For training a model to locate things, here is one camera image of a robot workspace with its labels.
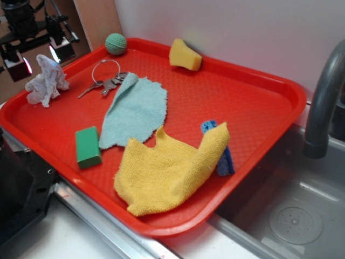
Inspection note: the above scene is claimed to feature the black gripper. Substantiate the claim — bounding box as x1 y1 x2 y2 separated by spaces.
1 15 80 82

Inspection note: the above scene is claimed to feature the white paper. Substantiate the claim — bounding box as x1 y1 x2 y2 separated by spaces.
25 54 70 108

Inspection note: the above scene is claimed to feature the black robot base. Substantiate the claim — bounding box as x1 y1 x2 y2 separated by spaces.
1 129 57 249

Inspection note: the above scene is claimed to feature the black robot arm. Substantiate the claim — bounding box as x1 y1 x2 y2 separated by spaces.
1 1 80 82

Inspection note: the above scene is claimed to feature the silver long key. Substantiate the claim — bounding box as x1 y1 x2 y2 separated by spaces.
78 80 104 99

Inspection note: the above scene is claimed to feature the bunch of silver keys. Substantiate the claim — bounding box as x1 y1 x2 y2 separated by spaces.
101 72 128 96

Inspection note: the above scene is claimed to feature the light wooden panel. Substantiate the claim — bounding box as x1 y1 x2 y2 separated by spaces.
74 0 122 51

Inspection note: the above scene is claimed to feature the green textured ball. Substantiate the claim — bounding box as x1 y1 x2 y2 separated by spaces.
105 33 127 56

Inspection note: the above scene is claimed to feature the green wooden block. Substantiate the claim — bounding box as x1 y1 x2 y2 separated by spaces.
75 126 102 169

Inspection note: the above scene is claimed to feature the light blue towel cloth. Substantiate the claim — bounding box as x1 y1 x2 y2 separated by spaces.
99 72 168 150

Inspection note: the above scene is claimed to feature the red plastic tray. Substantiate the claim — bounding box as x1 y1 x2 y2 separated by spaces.
1 38 306 238

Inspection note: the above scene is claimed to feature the yellow sponge wedge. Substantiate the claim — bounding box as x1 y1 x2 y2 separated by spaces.
169 38 202 71

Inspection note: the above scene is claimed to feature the yellow microfiber cloth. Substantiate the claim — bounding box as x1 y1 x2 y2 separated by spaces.
114 122 230 216

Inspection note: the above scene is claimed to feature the blue sponge cloth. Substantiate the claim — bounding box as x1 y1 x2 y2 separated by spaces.
201 120 235 176

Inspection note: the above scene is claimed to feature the grey plastic sink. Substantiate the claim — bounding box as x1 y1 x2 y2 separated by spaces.
209 113 344 258

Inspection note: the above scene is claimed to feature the grey faucet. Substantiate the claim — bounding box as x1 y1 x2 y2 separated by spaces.
303 40 344 159

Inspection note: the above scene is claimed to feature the metal key ring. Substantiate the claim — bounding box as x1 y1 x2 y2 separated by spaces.
92 59 121 83

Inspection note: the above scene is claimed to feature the aluminium rail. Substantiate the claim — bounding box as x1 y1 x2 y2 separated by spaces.
0 126 181 259

